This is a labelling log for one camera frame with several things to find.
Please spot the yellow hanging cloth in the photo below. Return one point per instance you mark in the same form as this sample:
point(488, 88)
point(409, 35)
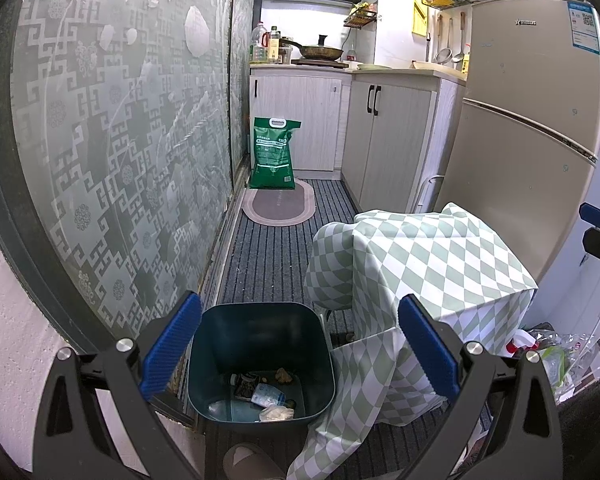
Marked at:
point(421, 12)

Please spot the large clear oil bottle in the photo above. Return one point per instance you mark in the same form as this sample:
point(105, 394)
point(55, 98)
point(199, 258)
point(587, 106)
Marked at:
point(260, 45)

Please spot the pale green plate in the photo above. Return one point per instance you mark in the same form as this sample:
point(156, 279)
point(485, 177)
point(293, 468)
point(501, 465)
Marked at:
point(375, 66)

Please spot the grey slipper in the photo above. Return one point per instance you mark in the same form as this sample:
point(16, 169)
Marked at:
point(252, 462)

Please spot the white metal stool frame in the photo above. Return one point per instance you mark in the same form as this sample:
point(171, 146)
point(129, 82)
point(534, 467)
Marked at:
point(422, 195)

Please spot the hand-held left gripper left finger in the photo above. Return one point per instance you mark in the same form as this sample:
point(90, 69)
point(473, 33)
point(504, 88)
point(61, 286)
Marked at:
point(172, 345)

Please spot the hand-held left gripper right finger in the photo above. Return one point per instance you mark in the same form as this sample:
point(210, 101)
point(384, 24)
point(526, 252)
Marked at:
point(427, 347)

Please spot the white red spray bottle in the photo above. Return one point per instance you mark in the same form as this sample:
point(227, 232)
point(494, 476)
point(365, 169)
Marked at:
point(522, 345)

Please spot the white plastic bag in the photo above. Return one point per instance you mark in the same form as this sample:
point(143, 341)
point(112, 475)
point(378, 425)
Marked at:
point(277, 414)

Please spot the green rice bag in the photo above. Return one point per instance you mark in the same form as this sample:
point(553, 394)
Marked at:
point(272, 160)

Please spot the black tissue pack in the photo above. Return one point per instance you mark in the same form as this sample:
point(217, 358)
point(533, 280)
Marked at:
point(244, 387)

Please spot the beige refrigerator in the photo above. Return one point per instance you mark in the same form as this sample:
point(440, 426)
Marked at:
point(520, 160)

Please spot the frying pan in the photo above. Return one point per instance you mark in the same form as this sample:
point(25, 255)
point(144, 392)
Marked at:
point(322, 51)

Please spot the green white checkered tablecloth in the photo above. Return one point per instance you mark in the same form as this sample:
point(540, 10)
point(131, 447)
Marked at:
point(430, 260)

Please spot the dark teal trash bin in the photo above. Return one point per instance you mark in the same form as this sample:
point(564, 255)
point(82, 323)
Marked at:
point(260, 340)

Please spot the white double door cabinet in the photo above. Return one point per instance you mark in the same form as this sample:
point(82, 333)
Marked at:
point(395, 150)

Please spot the light blue tissue pack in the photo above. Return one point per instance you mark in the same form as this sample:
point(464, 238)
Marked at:
point(267, 395)

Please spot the orange brown fruit peel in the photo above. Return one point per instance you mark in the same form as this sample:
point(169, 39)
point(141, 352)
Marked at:
point(282, 375)

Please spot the striped grey carpet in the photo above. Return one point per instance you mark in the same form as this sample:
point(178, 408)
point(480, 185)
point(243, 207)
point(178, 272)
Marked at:
point(275, 270)

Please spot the patterned frosted glass door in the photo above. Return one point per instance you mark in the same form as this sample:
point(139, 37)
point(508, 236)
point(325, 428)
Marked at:
point(105, 160)

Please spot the green cap sauce bottle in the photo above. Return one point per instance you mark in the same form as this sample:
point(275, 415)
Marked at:
point(274, 47)

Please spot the oval grey floor mat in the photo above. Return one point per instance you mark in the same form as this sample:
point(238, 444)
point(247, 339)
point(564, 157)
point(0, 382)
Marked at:
point(280, 205)

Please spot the white single door cabinet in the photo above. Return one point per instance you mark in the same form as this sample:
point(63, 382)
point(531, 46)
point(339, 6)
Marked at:
point(310, 120)

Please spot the hanging metal skimmer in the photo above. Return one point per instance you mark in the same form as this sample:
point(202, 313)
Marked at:
point(460, 45)

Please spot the induction cooker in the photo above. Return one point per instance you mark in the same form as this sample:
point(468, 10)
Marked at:
point(322, 62)

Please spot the hanging metal ladle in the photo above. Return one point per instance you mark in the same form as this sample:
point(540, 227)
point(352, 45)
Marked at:
point(444, 52)

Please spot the clear plastic bag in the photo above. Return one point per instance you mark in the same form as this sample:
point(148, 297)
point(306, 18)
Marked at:
point(570, 360)

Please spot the blue white fridge sticker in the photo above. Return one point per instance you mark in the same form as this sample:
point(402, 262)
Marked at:
point(584, 25)

